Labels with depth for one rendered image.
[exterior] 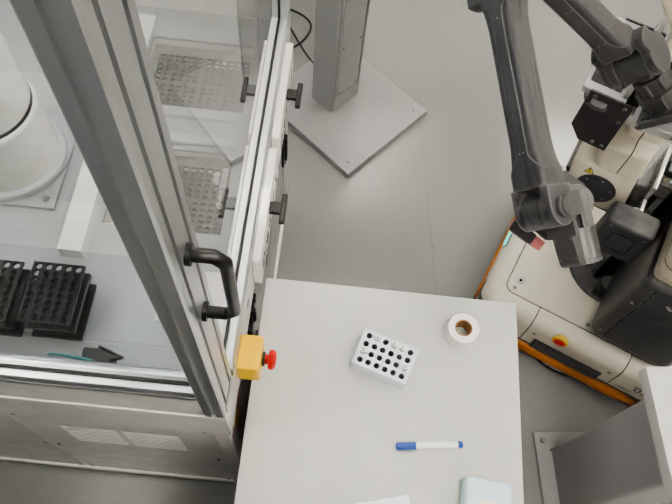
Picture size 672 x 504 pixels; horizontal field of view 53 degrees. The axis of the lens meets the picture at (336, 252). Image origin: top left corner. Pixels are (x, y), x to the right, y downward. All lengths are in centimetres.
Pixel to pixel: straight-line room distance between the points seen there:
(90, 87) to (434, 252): 212
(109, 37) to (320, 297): 116
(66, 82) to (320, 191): 215
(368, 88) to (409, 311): 145
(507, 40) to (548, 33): 220
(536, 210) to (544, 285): 119
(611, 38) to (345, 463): 95
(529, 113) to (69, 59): 75
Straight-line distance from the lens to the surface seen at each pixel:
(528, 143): 106
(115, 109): 48
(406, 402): 149
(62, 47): 45
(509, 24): 110
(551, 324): 219
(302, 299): 155
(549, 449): 236
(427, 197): 261
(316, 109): 275
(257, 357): 134
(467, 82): 299
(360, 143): 267
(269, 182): 149
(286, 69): 169
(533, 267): 225
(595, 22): 131
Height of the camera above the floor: 219
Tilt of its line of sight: 63 degrees down
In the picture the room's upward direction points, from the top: 8 degrees clockwise
